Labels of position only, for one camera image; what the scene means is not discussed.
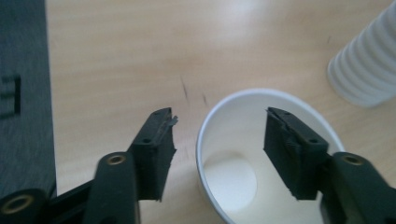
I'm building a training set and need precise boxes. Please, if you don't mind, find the white paper cup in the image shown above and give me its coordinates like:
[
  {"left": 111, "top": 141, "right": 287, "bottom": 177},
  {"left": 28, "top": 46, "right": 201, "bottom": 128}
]
[{"left": 195, "top": 88, "right": 346, "bottom": 224}]

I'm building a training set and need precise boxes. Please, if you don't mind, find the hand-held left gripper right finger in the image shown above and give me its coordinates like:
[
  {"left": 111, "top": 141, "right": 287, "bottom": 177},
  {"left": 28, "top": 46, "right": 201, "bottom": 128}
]
[{"left": 262, "top": 106, "right": 330, "bottom": 201}]

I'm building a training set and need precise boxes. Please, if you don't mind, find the stack of white cups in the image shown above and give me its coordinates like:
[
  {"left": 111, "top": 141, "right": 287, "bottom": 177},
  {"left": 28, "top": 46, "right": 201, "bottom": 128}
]
[{"left": 326, "top": 0, "right": 396, "bottom": 108}]

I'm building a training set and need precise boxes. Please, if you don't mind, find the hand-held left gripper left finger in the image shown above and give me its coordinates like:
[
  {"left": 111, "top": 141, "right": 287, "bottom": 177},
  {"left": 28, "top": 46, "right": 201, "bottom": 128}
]
[{"left": 128, "top": 106, "right": 179, "bottom": 202}]

